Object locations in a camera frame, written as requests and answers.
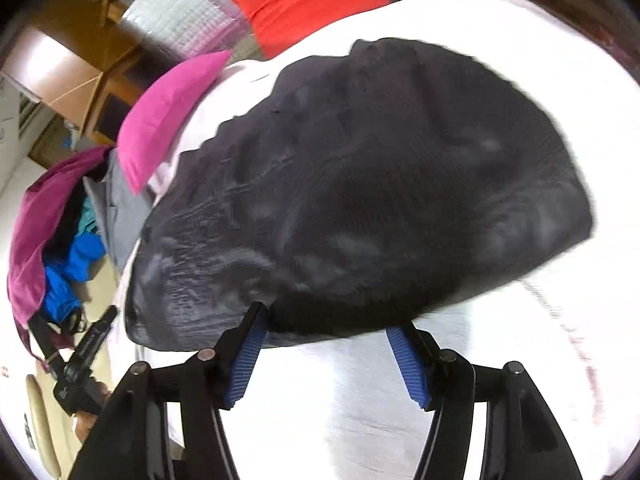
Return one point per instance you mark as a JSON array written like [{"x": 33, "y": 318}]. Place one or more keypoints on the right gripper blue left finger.
[{"x": 247, "y": 341}]

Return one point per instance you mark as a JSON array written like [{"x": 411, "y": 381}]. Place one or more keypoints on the purple velvet garment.
[{"x": 40, "y": 213}]

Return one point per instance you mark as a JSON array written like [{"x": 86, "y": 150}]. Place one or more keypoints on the brown wooden pillar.
[{"x": 76, "y": 65}]

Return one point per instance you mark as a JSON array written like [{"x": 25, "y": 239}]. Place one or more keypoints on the grey blazer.
[{"x": 120, "y": 214}]

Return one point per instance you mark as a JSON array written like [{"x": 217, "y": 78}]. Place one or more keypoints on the silver foil insulation board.
[{"x": 181, "y": 29}]

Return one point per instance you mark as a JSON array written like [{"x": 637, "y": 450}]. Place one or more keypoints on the black quilted jacket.
[{"x": 364, "y": 191}]

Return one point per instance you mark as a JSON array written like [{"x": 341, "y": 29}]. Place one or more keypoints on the teal garment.
[{"x": 87, "y": 221}]

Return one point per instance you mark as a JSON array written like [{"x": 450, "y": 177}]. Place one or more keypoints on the person's left hand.
[{"x": 84, "y": 422}]

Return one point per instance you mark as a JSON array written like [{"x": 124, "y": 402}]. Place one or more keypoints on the blue garment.
[{"x": 67, "y": 262}]

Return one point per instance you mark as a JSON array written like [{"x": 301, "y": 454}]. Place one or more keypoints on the magenta pillow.
[{"x": 150, "y": 128}]

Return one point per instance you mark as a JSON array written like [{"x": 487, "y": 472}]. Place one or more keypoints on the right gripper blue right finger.
[{"x": 414, "y": 353}]

